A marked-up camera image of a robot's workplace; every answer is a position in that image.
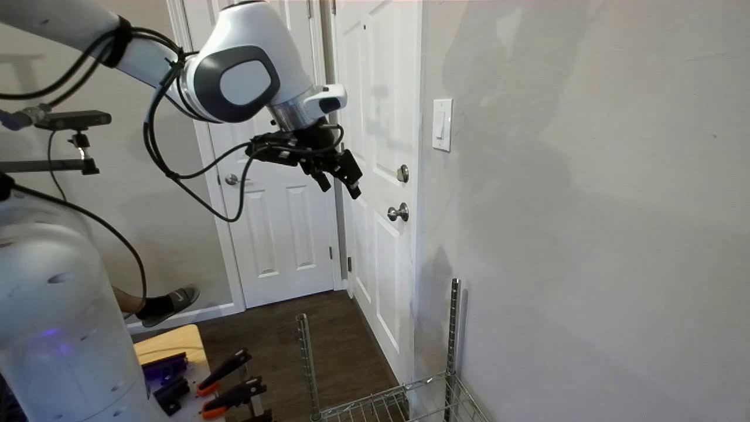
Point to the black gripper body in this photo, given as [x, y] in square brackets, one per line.
[320, 145]

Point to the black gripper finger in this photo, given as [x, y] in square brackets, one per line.
[320, 176]
[351, 176]

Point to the white wall light switch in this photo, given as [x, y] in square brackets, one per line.
[441, 123]

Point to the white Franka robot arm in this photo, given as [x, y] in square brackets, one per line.
[234, 79]

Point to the white panel entry door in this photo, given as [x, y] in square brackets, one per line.
[382, 155]

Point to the silver deadbolt lock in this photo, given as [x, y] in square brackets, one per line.
[402, 174]

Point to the silver round door knob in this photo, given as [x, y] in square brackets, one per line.
[398, 213]

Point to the white panel closet door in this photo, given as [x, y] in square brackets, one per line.
[282, 227]

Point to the small closet door knob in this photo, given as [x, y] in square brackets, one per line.
[229, 179]

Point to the person foot black sock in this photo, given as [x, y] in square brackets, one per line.
[166, 305]

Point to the light wooden board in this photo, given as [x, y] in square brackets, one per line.
[175, 343]

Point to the purple black clamp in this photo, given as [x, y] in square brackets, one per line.
[165, 367]

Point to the small black clamp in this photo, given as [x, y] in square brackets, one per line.
[172, 394]

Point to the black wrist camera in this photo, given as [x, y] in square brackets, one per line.
[271, 148]

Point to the black stereo camera on stand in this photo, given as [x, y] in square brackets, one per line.
[70, 121]

